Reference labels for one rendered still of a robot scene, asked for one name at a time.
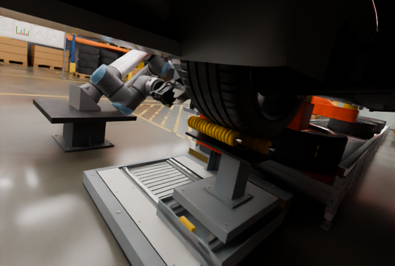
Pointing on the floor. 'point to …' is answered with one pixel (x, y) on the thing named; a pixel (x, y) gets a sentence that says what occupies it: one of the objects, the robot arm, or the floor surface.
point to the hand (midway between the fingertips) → (191, 93)
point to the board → (33, 35)
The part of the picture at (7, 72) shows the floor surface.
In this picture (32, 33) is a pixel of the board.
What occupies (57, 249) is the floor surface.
